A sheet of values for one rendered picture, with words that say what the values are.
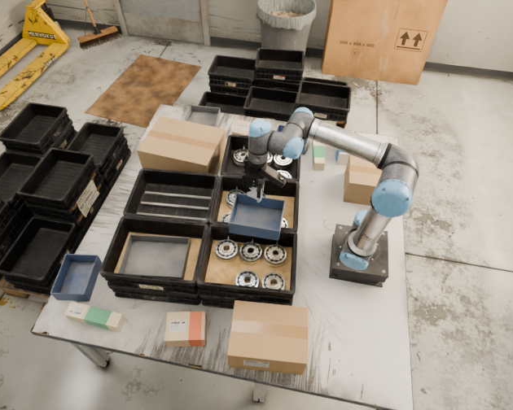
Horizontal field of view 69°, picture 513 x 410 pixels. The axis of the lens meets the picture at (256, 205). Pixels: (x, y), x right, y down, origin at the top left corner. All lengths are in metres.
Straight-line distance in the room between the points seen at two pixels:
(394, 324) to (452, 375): 0.89
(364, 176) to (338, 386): 1.03
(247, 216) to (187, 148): 0.69
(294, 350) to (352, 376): 0.30
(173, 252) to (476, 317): 1.98
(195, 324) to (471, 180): 2.67
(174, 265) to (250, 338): 0.47
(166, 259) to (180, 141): 0.71
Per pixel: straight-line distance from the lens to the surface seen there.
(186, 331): 1.65
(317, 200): 2.10
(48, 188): 2.71
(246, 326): 1.54
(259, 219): 1.53
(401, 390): 1.75
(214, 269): 1.69
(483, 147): 3.98
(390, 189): 1.23
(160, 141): 2.15
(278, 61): 3.52
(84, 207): 2.65
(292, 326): 1.55
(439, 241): 3.07
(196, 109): 2.62
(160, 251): 1.77
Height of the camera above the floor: 2.31
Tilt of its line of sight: 52 degrees down
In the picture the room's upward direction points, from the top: 1 degrees clockwise
